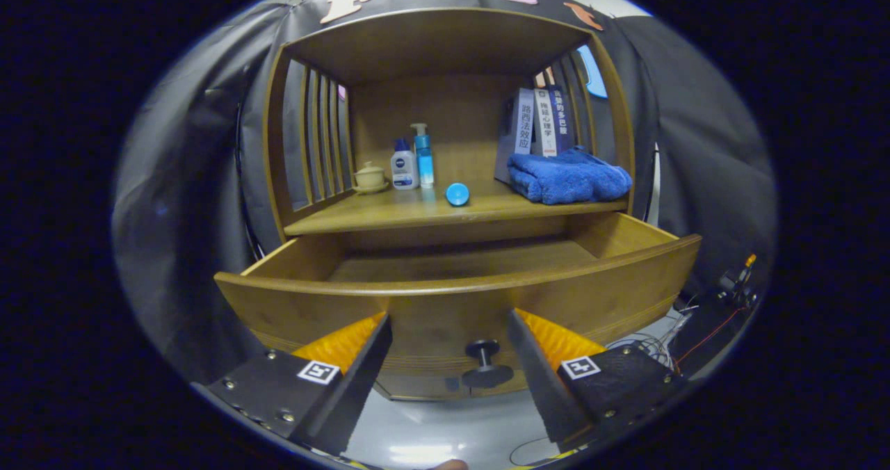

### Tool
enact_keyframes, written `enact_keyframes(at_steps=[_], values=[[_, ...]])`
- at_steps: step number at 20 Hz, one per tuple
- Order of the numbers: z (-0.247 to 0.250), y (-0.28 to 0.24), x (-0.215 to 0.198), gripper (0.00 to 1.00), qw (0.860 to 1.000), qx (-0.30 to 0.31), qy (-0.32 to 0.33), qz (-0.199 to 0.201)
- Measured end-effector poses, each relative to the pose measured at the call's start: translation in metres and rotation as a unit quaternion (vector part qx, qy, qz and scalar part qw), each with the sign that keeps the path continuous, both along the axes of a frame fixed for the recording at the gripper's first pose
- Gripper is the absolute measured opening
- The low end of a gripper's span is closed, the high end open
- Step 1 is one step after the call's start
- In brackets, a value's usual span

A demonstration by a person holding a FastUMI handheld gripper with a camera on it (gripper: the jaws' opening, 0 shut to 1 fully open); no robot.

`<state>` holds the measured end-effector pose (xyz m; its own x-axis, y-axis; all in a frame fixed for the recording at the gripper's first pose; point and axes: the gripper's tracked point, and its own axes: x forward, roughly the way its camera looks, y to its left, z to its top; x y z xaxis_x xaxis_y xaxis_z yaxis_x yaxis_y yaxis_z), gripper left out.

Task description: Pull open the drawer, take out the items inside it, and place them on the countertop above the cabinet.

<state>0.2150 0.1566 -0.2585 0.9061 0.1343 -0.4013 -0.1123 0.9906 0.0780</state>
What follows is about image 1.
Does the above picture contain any grey book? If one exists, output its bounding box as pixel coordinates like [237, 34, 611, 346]
[494, 88, 536, 184]

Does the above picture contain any blue pump bottle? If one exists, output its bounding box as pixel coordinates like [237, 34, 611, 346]
[410, 123, 435, 190]

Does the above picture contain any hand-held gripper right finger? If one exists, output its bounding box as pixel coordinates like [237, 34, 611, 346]
[506, 309, 689, 453]

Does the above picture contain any black and orange clamp tool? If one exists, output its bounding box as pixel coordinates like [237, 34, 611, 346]
[716, 253, 759, 307]

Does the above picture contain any black floor cable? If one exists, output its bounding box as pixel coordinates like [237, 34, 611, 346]
[510, 437, 557, 468]

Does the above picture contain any cream lidded teacup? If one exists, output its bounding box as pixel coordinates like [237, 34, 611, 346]
[351, 161, 390, 195]

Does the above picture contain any black backdrop cloth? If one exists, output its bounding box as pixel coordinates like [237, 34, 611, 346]
[111, 0, 778, 387]

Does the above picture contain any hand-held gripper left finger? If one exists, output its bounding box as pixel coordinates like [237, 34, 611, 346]
[198, 311, 394, 457]

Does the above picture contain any dark blue book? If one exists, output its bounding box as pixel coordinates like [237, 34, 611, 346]
[549, 84, 576, 154]

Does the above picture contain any wooden drawer with black knob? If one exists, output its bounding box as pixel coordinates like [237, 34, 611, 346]
[214, 211, 703, 391]

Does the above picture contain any white book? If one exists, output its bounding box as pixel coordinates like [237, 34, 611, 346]
[532, 88, 559, 158]

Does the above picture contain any black equipment box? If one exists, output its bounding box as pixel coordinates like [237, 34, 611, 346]
[667, 293, 755, 380]

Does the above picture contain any grey cable bundle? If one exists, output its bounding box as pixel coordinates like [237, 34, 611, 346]
[612, 307, 696, 363]

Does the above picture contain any white bottle with blue cap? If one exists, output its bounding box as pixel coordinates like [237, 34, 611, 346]
[390, 138, 420, 191]

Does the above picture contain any wooden cabinet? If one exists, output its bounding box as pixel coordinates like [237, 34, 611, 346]
[264, 8, 637, 401]

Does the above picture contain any blue towel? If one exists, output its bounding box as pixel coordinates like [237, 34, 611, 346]
[506, 146, 633, 205]

